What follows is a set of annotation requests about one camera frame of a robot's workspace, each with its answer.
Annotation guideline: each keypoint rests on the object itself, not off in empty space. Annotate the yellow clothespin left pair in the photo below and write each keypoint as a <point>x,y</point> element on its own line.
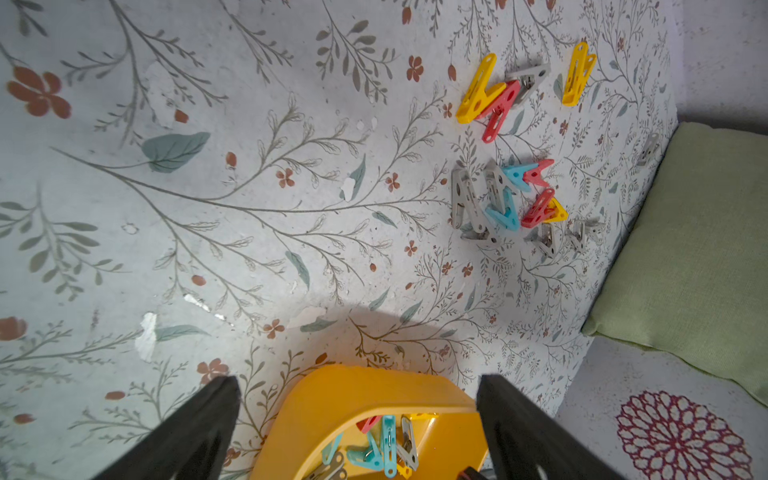
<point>479,95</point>

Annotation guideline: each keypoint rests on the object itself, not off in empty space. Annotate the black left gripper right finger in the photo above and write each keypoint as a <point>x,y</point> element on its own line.
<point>525,443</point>

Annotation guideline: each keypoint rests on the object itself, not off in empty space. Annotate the red clothespin in pile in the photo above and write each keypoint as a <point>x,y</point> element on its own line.
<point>539,211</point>

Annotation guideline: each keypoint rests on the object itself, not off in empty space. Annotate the teal clothespin in pile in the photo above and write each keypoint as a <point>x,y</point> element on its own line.
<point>503,184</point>

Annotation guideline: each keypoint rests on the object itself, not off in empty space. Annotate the green square pillow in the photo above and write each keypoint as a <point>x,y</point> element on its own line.
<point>691,279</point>

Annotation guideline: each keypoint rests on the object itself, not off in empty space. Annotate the grey clothespin pile left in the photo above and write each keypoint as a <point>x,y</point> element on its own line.
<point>465,208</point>

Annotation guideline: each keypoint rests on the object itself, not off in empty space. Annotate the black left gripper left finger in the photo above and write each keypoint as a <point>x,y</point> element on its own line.
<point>191,444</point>

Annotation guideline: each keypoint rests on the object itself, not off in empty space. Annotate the red clothespin back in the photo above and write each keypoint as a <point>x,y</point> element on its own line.
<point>366,425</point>

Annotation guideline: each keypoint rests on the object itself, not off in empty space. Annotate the yellow clothespin in pile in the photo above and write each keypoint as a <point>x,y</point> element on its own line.
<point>555,212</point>

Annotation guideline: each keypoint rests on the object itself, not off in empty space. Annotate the yellow plastic storage tray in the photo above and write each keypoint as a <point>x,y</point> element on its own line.
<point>352,422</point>

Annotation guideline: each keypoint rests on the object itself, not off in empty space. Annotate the red clothespin left pair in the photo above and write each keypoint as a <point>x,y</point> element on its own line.
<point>498,109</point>

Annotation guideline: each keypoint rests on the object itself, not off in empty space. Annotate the grey clothespin by pillow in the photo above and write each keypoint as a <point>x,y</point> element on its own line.
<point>648,150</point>

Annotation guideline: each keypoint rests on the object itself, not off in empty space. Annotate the red clothespin upper pile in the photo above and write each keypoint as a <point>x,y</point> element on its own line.
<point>535,175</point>

